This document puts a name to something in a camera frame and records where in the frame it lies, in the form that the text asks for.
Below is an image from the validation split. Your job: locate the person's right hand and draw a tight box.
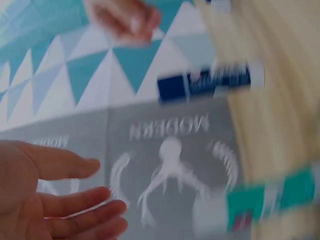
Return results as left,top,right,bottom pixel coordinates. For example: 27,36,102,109
83,0,162,43

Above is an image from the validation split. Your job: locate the teal and white carton box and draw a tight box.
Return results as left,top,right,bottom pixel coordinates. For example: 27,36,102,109
194,161,320,240

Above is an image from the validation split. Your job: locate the dark blue carton box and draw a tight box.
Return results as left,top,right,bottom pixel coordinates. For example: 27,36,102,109
156,62,266,104

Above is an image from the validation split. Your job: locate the person's left hand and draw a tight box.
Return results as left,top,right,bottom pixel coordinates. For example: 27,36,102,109
0,139,129,240

